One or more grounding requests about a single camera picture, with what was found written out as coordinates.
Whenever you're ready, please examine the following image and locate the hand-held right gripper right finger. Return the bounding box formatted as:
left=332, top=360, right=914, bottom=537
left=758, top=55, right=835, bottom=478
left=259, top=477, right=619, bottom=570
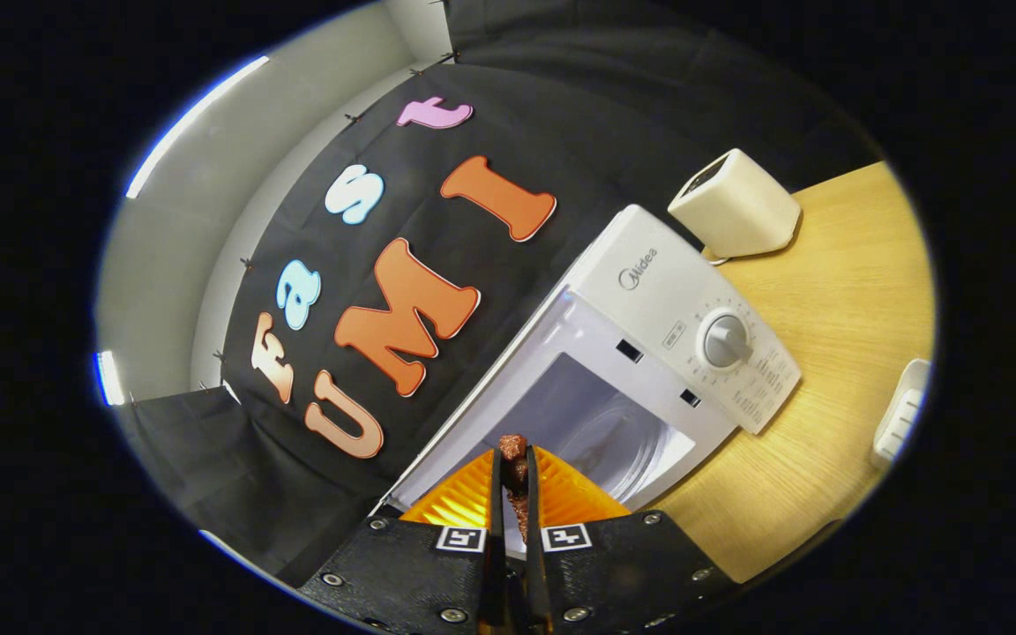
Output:
left=521, top=445, right=743, bottom=634

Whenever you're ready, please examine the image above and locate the white microwave oven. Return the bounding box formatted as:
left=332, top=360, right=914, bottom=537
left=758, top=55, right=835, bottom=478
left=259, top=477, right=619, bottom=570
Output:
left=367, top=205, right=803, bottom=561

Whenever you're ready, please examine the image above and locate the white toaster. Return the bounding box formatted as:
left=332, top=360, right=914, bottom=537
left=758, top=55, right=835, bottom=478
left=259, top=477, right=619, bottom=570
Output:
left=668, top=148, right=802, bottom=259

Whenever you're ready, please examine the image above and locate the brown meat strip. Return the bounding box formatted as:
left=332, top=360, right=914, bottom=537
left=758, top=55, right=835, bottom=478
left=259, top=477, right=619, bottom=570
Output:
left=497, top=433, right=534, bottom=543

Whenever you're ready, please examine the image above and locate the ceiling light strip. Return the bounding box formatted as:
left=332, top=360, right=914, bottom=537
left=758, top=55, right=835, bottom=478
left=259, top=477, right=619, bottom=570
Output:
left=95, top=350, right=126, bottom=407
left=124, top=55, right=271, bottom=200

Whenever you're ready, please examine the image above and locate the row of black cloth clips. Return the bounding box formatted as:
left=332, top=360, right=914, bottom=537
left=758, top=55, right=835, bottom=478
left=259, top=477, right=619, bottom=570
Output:
left=195, top=0, right=465, bottom=393

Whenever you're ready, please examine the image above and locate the white rectangular tray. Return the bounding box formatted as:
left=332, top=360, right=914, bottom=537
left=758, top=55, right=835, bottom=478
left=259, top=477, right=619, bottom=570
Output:
left=871, top=358, right=932, bottom=468

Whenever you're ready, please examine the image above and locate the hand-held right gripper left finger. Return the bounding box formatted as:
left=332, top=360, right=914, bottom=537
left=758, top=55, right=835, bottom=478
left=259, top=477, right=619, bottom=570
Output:
left=296, top=448, right=509, bottom=634

